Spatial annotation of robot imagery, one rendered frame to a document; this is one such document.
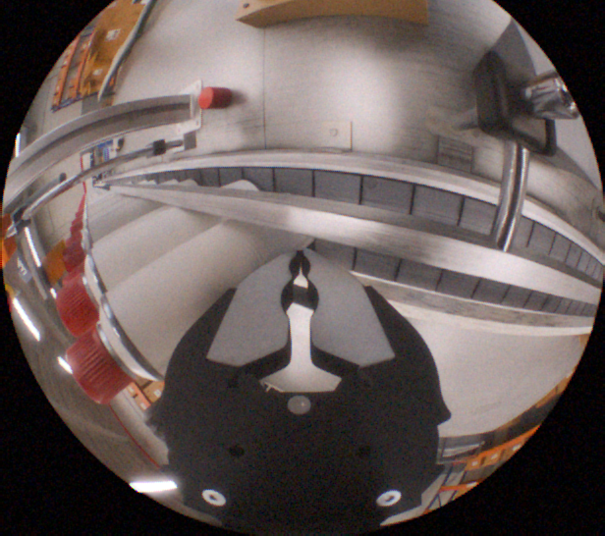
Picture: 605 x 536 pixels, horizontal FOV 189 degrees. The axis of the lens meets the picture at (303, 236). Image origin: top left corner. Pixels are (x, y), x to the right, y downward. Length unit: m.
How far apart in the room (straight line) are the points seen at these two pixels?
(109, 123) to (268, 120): 0.23
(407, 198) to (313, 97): 0.13
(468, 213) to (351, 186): 0.09
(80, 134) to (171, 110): 0.16
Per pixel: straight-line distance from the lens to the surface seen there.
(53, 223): 8.20
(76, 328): 0.15
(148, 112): 0.34
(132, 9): 1.91
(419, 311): 0.15
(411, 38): 0.23
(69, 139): 0.33
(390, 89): 0.20
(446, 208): 0.15
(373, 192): 0.15
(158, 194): 0.19
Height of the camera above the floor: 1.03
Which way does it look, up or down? 51 degrees down
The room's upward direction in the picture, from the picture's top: 131 degrees counter-clockwise
